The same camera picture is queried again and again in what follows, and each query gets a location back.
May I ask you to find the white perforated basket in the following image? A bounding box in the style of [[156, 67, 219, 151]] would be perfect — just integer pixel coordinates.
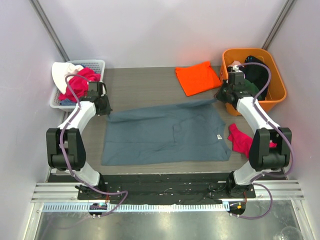
[[49, 59, 105, 112]]

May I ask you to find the grey-blue t shirt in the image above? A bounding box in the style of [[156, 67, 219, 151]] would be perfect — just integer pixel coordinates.
[[101, 99, 231, 166]]

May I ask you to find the white cloth in basket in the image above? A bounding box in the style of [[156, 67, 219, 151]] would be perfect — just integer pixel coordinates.
[[51, 62, 84, 94]]

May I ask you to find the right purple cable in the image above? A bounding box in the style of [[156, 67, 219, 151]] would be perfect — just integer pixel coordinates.
[[236, 62, 295, 220]]

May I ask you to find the orange t shirt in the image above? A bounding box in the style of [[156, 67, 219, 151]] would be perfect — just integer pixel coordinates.
[[175, 61, 222, 97]]

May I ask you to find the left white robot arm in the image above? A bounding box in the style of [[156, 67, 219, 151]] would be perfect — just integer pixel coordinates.
[[46, 81, 112, 200]]

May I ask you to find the white garment in tub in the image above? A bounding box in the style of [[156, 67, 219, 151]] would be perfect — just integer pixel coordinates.
[[229, 60, 242, 67]]

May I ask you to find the pink shirt on table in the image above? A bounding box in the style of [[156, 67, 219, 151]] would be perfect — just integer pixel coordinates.
[[228, 123, 281, 165]]

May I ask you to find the dark green garment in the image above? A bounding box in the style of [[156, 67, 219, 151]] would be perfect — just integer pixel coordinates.
[[244, 79, 260, 97]]

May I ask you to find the white slotted cable duct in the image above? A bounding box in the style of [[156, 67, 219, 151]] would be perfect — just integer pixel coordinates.
[[42, 201, 230, 213]]

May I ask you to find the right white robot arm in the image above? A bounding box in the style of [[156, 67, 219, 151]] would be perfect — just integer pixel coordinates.
[[216, 71, 293, 198]]

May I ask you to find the orange plastic tub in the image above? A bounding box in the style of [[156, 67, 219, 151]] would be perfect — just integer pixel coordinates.
[[218, 48, 287, 112]]

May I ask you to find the pink shirt in basket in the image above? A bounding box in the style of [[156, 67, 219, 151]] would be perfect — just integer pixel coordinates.
[[58, 67, 101, 103]]

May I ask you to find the blue cloth in basket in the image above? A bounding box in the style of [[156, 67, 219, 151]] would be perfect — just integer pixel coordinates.
[[59, 99, 76, 106]]

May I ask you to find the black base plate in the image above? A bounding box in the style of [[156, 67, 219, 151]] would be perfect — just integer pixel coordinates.
[[48, 171, 287, 205]]

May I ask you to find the black garment in tub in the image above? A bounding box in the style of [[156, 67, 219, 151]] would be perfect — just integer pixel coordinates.
[[239, 55, 269, 101]]

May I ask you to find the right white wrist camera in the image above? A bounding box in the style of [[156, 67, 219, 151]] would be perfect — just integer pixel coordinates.
[[226, 64, 243, 73]]

